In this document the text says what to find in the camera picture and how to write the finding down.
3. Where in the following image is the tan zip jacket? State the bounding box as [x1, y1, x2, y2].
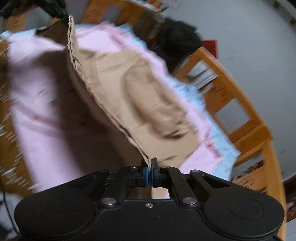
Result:
[34, 14, 201, 200]

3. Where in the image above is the pink floral bed cover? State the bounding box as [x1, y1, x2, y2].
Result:
[8, 23, 222, 190]

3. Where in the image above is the brown patterned blanket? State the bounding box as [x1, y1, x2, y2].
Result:
[1, 39, 33, 197]

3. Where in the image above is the wooden bed frame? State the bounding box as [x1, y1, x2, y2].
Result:
[4, 0, 287, 241]

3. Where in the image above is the white grey garment on rail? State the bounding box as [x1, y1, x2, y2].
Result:
[182, 60, 218, 90]

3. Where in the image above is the black garment on rail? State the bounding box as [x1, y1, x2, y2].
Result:
[151, 18, 203, 73]

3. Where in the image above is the red paper on wall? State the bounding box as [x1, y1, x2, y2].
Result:
[203, 40, 218, 58]

